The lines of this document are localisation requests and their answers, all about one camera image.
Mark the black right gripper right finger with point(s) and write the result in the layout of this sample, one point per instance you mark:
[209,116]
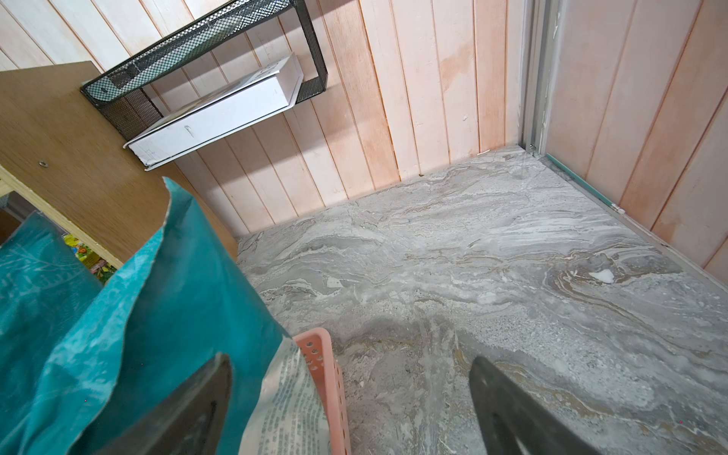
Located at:
[511,421]

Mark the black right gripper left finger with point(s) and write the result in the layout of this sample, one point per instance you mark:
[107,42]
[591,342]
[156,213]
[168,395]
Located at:
[189,421]

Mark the teal orange fertilizer bag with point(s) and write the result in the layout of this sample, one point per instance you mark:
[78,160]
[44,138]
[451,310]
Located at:
[84,361]

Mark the yellow green fertilizer bag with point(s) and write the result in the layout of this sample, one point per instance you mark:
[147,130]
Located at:
[97,265]

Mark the wooden shelf unit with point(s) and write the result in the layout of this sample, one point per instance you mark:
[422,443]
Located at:
[67,160]

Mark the pink plastic basket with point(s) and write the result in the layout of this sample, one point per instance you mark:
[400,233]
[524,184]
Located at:
[317,348]

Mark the white magazine book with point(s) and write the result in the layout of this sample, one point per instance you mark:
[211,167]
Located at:
[260,95]

